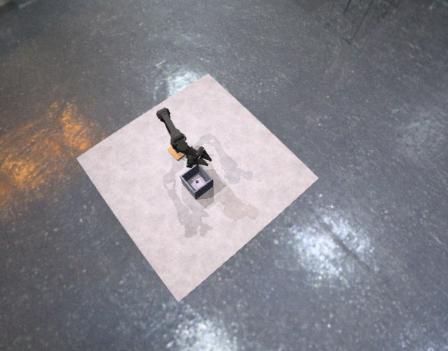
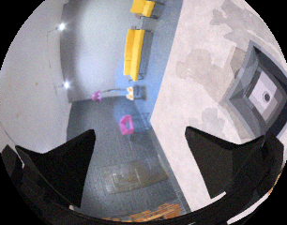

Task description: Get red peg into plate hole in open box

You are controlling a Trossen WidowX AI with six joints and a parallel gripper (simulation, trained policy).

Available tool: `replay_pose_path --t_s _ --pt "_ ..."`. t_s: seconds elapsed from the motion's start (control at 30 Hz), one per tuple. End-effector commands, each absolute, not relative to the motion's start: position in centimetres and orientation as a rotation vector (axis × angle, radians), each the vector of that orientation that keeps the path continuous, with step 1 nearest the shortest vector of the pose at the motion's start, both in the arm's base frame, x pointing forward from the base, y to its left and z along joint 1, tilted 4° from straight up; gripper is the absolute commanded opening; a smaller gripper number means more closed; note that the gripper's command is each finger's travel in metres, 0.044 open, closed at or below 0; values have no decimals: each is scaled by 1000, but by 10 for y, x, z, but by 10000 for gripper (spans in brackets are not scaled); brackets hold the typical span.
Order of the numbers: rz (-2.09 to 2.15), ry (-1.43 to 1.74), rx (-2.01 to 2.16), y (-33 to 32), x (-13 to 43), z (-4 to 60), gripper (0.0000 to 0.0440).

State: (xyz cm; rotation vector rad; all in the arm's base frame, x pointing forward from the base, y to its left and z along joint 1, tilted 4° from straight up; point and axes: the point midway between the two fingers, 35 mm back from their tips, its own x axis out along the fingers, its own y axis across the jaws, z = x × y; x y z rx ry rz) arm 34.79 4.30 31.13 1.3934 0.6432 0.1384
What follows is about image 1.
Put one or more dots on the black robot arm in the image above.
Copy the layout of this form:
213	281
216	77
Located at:
177	142

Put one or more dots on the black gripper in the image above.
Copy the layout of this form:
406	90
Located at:
201	152

